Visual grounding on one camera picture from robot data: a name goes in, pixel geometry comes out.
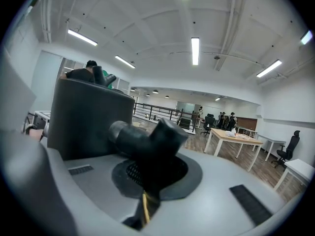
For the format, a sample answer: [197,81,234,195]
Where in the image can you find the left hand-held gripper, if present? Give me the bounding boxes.
[28,110,52,130]

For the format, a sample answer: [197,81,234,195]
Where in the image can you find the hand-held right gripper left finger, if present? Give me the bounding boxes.
[47,147,142,223]

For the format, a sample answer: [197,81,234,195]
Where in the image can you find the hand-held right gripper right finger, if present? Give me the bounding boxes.
[144,148,287,236]

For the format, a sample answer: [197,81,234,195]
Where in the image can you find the black cylindrical device with connector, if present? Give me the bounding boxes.
[47,65,190,201]

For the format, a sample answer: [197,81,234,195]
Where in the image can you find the person's left forearm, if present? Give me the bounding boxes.
[23,123,47,142]

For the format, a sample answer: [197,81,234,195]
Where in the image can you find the glass partition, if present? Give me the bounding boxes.
[60,57,86,75]

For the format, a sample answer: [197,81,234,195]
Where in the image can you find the wooden table with white legs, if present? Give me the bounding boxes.
[203,127,264,173]

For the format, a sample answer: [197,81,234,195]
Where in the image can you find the clear plastic wrap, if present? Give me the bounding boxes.
[235,133,254,141]

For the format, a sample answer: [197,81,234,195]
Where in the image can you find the black office chair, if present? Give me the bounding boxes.
[271,130,301,169]
[200,116,215,137]

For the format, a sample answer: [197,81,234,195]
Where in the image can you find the brown wooden cabinet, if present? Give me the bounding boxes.
[235,117,258,132]

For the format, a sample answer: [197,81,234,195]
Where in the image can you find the white desk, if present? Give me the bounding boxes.
[255,133,287,162]

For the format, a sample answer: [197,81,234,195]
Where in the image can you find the black metal railing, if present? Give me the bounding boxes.
[132,102,200,133]

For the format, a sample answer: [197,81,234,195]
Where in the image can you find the white ceiling pipes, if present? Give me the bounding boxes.
[40,0,54,44]

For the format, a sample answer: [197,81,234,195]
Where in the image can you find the white ceiling pipe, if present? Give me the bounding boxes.
[213,0,248,71]

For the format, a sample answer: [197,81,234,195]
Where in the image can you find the green wall sign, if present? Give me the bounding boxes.
[26,0,42,14]

